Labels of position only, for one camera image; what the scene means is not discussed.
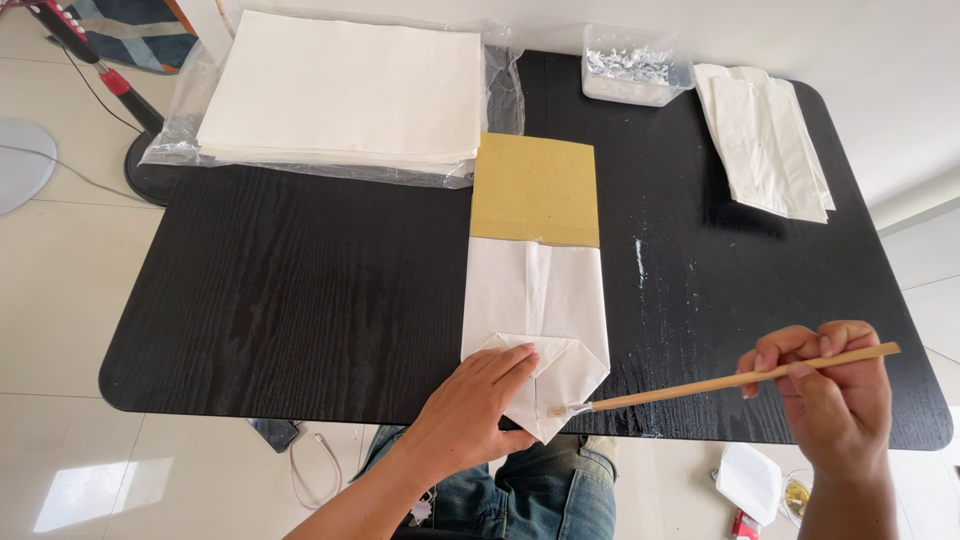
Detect white paper bag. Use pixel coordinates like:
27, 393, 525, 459
459, 237, 612, 446

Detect patterned blue rug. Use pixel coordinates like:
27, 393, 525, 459
63, 0, 201, 75

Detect clear plastic wrapping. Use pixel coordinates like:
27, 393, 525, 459
139, 0, 527, 191

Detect clear plastic glue container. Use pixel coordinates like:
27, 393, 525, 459
580, 23, 696, 108

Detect pink charging cable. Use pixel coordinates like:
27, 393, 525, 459
288, 430, 345, 513

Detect white round base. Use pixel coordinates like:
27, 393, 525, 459
0, 116, 59, 218

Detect small glass cup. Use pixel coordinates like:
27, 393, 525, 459
779, 468, 816, 531

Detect person's blue jeans legs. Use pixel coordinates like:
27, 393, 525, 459
348, 424, 621, 540

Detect white plastic lid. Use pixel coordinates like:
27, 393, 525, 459
714, 441, 784, 528

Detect person's left hand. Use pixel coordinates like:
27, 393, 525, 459
403, 342, 541, 486

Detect yellow cardboard template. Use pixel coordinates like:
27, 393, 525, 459
469, 132, 602, 249

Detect stack of white paper sheets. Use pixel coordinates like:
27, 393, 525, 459
195, 9, 484, 176

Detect wooden glue brush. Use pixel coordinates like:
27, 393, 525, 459
546, 341, 902, 420

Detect black and red fan stand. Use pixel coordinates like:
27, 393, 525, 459
28, 0, 183, 208

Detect pile of finished paper bags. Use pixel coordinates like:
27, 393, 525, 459
690, 63, 837, 225

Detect person's right hand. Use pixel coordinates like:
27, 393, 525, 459
735, 320, 894, 483

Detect black phone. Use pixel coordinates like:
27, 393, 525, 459
246, 417, 302, 455

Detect red and white pack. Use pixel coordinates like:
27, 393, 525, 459
729, 507, 763, 540

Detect thin black cable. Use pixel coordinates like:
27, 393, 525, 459
58, 43, 145, 138

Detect grey cable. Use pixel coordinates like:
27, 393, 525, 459
0, 142, 145, 205

